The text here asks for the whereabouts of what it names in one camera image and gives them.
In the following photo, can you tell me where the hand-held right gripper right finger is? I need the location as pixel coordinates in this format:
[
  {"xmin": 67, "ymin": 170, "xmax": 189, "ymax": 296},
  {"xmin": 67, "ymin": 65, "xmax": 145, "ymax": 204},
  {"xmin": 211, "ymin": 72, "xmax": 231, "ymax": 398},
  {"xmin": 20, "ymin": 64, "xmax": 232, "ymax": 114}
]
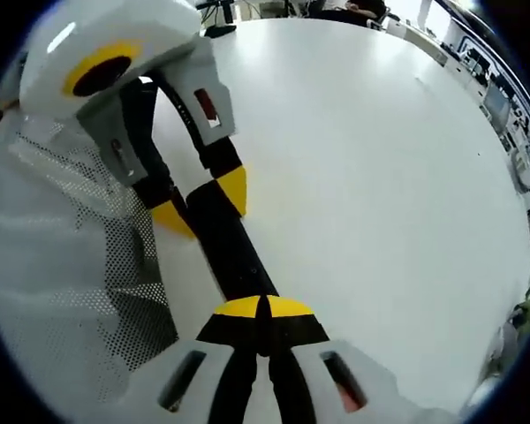
[{"xmin": 264, "ymin": 294, "xmax": 458, "ymax": 424}]

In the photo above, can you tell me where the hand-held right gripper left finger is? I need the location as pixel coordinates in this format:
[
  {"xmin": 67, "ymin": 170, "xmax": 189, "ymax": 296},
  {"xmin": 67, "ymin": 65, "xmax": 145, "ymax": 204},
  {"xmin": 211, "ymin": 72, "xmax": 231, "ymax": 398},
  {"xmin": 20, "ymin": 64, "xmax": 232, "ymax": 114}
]
[{"xmin": 110, "ymin": 295, "xmax": 263, "ymax": 424}]

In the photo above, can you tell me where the person's white mesh clothing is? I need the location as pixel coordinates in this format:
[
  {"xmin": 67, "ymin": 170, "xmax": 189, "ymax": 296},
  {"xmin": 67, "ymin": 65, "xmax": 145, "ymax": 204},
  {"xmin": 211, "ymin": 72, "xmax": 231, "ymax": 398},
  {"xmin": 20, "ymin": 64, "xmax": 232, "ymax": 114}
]
[{"xmin": 0, "ymin": 105, "xmax": 180, "ymax": 424}]

